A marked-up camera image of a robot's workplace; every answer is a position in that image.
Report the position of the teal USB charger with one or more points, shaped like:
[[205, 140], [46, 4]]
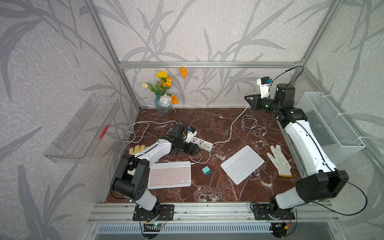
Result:
[[206, 170]]

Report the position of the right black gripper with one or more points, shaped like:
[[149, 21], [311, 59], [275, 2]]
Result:
[[254, 103]]

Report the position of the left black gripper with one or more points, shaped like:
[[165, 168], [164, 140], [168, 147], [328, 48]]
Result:
[[190, 145]]

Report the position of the white wireless keyboard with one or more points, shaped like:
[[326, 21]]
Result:
[[242, 164]]

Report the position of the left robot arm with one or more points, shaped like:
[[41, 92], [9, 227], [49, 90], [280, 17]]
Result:
[[131, 177]]

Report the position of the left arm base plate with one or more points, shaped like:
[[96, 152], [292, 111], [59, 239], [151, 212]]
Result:
[[161, 212]]

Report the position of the white wire mesh basket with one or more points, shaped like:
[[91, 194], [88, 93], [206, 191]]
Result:
[[335, 135]]

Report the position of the aluminium front rail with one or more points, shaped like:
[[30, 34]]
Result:
[[206, 213]]

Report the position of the clear plastic wall shelf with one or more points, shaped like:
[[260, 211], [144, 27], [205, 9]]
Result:
[[79, 140]]

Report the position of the pink wireless keyboard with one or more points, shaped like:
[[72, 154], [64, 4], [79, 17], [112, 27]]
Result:
[[170, 175]]

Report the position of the yellow work glove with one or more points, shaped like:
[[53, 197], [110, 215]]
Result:
[[137, 149]]

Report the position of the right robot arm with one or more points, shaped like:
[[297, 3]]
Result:
[[324, 181]]

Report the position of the glass vase with flowers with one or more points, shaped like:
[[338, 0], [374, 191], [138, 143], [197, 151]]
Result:
[[163, 101]]

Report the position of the white work glove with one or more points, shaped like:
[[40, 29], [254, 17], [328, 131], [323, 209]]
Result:
[[280, 161]]

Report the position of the white power strip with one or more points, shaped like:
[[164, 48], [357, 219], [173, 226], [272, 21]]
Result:
[[204, 145]]

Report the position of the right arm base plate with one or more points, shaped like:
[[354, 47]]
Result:
[[271, 212]]

